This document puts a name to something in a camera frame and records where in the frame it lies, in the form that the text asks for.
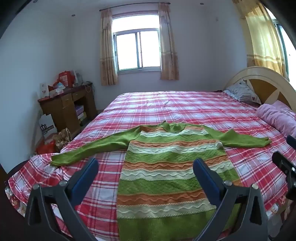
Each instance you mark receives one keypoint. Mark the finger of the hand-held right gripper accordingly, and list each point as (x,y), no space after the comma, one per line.
(292,142)
(282,162)

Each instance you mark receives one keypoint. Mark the stack of flat boxes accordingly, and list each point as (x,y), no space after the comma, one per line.
(80,114)

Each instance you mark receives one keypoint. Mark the pink blanket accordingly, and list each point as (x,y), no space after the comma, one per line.
(275,115)

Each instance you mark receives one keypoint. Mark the sliding glass window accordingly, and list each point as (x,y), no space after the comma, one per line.
(136,48)

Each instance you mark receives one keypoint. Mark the brown wooden desk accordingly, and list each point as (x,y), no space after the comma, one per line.
(62,111)

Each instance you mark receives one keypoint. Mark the dark curtain rod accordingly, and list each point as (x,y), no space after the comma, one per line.
(129,7)

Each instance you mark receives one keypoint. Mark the yellow sheer curtain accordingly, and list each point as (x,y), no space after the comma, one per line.
(261,34)

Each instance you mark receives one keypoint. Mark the beige patterned curtain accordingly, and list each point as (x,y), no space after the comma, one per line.
(107,51)
(168,46)

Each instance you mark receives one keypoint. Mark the red plastic bag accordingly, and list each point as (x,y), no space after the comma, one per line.
(46,147)

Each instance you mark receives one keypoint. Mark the cream wooden bed headboard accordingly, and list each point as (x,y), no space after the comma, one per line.
(266,88)

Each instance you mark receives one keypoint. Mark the striped patterned pillow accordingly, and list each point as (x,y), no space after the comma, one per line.
(242,92)

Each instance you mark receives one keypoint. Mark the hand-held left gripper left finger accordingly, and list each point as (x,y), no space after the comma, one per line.
(85,178)

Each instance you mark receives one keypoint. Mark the red white plaid bedsheet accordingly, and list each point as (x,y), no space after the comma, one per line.
(185,109)

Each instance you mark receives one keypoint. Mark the white paper bag black print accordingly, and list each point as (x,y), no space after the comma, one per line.
(47,126)

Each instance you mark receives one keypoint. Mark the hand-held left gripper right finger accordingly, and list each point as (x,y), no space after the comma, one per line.
(208,178)

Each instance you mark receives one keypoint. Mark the green orange striped knit sweater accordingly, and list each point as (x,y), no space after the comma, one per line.
(173,173)

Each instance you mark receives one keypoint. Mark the brown patterned bag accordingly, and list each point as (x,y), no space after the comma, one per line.
(62,139)

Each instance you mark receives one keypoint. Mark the side window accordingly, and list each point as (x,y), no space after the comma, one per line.
(289,51)

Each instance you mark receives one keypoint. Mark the white heart print gift bag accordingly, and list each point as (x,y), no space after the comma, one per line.
(44,90)

